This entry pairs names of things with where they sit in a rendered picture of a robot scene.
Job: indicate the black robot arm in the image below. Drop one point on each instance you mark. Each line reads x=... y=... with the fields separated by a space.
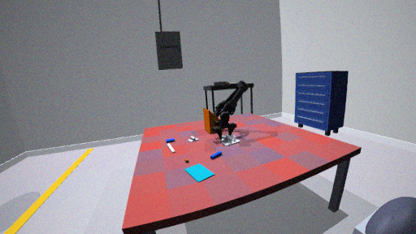
x=226 y=108

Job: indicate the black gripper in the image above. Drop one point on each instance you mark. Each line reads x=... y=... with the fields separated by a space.
x=223 y=125

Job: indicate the cyan flat plate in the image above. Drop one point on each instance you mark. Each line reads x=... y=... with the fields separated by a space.
x=199 y=173

